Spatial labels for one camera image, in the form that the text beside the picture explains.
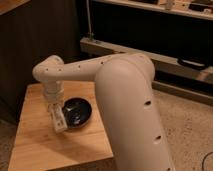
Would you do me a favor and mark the black cable on floor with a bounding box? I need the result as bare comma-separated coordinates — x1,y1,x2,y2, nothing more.
200,151,213,171

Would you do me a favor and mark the black handle on rail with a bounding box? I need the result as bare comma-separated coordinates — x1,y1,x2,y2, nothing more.
177,58,210,71

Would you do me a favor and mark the black ceramic bowl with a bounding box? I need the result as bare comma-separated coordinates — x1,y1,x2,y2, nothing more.
62,97,92,129

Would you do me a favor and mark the wooden beam rail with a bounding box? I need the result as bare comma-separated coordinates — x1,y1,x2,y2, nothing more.
80,37,213,84

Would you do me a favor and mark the wooden wall shelf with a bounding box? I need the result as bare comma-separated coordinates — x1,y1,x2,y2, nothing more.
95,0,213,21

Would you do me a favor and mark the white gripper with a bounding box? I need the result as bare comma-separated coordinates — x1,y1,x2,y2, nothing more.
44,85,64,114

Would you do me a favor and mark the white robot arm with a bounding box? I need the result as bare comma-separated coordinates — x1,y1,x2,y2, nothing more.
33,53,176,171

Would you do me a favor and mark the small wooden table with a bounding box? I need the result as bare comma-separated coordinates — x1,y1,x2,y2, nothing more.
8,81,112,171

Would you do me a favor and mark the metal vertical pole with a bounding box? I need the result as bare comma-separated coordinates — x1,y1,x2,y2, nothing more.
86,0,94,41

